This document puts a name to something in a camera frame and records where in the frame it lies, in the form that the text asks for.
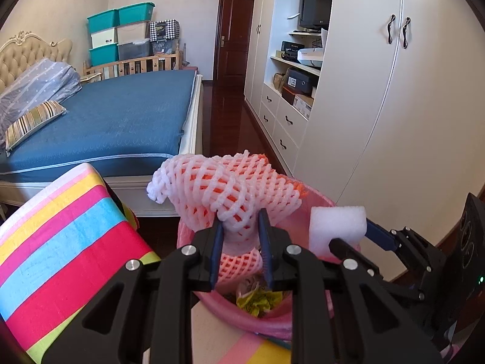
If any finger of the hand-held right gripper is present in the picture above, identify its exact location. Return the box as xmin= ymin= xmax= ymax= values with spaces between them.
xmin=364 ymin=217 xmax=404 ymax=253
xmin=328 ymin=238 xmax=384 ymax=282

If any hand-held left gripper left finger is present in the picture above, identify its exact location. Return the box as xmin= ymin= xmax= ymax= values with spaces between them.
xmin=40 ymin=220 xmax=224 ymax=364

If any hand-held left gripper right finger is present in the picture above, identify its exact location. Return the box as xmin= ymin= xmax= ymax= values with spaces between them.
xmin=258 ymin=208 xmax=444 ymax=364

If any white foam block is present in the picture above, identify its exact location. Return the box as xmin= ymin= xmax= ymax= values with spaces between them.
xmin=309 ymin=205 xmax=368 ymax=263

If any bin with pink bag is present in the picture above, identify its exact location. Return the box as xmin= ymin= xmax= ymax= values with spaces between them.
xmin=176 ymin=182 xmax=336 ymax=340

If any pale pink foam fruit net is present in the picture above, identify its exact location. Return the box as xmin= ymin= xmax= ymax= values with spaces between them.
xmin=147 ymin=154 xmax=243 ymax=236

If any yellow green plastic wrapper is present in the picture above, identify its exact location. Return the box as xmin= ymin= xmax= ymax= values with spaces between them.
xmin=237 ymin=286 xmax=281 ymax=317

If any white built-in wardrobe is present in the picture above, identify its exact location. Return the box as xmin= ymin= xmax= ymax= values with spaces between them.
xmin=243 ymin=0 xmax=485 ymax=285

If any brown white shoe box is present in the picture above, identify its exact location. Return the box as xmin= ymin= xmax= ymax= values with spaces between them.
xmin=281 ymin=86 xmax=315 ymax=110

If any rainbow striped tablecloth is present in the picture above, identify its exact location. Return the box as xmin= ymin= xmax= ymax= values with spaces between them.
xmin=0 ymin=162 xmax=292 ymax=364

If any bed with blue mattress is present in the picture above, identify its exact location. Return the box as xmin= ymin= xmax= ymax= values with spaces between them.
xmin=0 ymin=69 xmax=203 ymax=217

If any wooden crib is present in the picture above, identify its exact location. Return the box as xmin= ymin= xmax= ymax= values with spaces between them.
xmin=83 ymin=53 xmax=182 ymax=81

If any dark wooden door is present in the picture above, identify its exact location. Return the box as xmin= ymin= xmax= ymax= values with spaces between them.
xmin=213 ymin=0 xmax=256 ymax=88

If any clear plastic storage bag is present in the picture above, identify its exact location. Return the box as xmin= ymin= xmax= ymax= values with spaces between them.
xmin=152 ymin=38 xmax=179 ymax=57

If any grey clear storage box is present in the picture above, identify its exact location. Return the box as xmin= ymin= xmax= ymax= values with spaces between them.
xmin=117 ymin=39 xmax=154 ymax=61

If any striped pillow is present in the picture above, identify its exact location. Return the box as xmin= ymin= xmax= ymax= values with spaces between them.
xmin=5 ymin=100 xmax=68 ymax=151

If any teal plastic storage box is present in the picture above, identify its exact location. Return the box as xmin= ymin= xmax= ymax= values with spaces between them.
xmin=87 ymin=9 xmax=121 ymax=34
xmin=89 ymin=43 xmax=120 ymax=67
xmin=118 ymin=2 xmax=156 ymax=26

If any black white checkered bag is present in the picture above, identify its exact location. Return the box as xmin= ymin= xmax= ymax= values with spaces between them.
xmin=149 ymin=19 xmax=180 ymax=42

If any black television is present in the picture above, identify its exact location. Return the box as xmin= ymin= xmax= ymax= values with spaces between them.
xmin=300 ymin=0 xmax=335 ymax=30

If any beige plastic storage box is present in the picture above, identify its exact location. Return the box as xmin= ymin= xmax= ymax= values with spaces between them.
xmin=116 ymin=21 xmax=151 ymax=44

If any white plastic storage box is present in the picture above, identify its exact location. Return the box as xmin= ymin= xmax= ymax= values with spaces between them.
xmin=91 ymin=27 xmax=119 ymax=49

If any folded grey blue quilt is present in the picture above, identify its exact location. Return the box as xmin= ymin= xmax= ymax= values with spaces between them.
xmin=0 ymin=58 xmax=83 ymax=133

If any beige tufted headboard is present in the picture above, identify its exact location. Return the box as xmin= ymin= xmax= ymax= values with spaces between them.
xmin=0 ymin=31 xmax=73 ymax=92

